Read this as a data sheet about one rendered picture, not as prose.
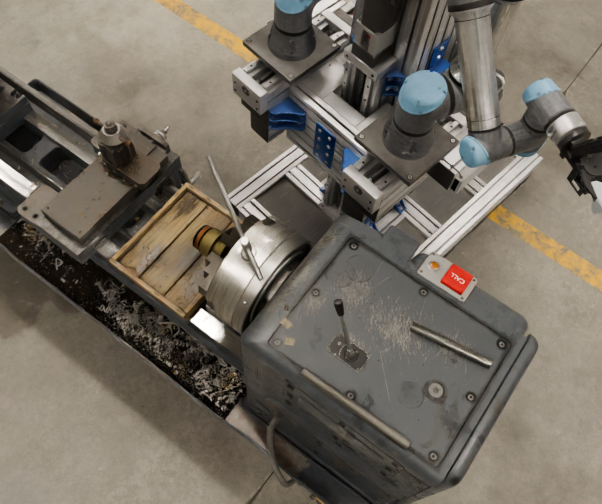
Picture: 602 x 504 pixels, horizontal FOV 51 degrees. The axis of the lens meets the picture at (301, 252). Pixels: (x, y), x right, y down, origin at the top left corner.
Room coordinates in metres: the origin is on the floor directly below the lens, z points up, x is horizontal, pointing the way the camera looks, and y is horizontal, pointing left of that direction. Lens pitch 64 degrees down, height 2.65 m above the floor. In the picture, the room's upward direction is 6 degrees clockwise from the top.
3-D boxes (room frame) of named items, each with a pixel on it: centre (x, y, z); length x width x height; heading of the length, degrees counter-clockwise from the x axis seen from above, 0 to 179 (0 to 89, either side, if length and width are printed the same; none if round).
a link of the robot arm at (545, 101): (0.98, -0.52, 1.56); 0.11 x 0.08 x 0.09; 28
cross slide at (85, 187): (1.02, 0.62, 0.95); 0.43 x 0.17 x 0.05; 149
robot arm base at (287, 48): (1.47, 0.10, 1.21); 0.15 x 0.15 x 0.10
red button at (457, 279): (0.66, -0.39, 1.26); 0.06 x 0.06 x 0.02; 59
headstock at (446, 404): (0.51, -0.24, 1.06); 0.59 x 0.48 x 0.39; 59
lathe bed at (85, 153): (1.02, 0.65, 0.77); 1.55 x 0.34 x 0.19; 59
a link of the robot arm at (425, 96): (1.15, -0.28, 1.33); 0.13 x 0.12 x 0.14; 118
